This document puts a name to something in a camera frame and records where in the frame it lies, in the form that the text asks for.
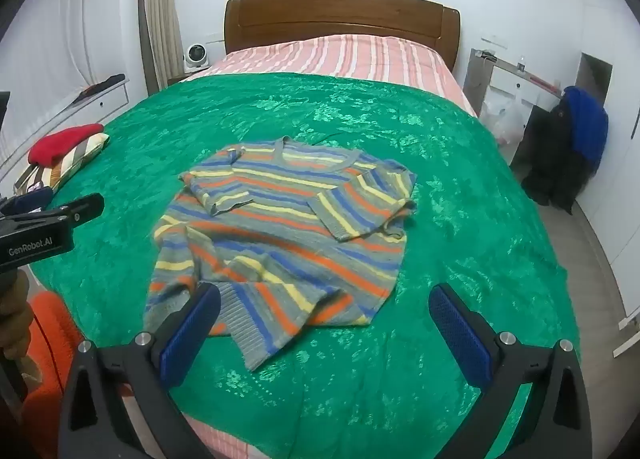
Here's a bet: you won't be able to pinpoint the wooden headboard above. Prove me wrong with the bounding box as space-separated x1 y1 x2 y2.
223 0 461 72

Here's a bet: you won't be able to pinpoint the white plastic bag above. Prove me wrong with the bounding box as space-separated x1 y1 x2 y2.
480 91 526 146

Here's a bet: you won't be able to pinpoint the pink striped bed sheet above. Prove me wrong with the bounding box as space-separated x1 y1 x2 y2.
182 35 479 459

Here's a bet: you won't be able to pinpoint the striped pillow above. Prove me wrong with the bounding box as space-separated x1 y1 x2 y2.
15 133 111 190

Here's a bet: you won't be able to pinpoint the orange fleece clothing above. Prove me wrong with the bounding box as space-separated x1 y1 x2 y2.
22 290 88 459

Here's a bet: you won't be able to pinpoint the dark blue cloth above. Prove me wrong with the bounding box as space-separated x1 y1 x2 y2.
10 186 53 214

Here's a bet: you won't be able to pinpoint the green satin blanket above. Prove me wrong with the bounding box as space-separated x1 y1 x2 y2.
30 71 583 459

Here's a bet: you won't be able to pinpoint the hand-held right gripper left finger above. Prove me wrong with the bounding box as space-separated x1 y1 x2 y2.
57 283 222 459

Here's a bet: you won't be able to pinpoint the black jacket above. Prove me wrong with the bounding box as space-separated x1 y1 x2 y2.
520 94 596 214

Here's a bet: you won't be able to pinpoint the white wardrobe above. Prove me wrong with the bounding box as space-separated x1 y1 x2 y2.
575 0 640 360

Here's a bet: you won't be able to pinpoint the white sheer curtain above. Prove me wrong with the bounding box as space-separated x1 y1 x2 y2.
0 0 146 107

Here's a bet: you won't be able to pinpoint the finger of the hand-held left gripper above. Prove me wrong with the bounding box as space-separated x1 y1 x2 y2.
50 193 106 230

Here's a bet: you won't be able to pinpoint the white desk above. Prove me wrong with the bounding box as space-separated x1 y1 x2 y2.
464 49 566 114

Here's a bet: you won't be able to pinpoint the blue jacket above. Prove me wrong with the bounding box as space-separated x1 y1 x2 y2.
562 86 609 174

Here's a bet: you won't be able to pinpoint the person's left hand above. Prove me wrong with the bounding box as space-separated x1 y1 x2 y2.
0 273 36 365

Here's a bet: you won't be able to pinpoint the small white fan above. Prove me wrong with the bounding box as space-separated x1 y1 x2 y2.
183 43 211 76

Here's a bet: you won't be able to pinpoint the dark clothes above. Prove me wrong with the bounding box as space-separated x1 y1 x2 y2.
70 73 126 104

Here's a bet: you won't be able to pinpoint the beige curtain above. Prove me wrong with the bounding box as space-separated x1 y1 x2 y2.
139 0 183 94

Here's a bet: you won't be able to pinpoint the striped knit sweater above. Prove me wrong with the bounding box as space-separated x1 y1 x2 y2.
144 136 418 372

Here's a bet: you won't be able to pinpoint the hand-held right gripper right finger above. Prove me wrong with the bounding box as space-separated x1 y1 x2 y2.
429 283 593 459

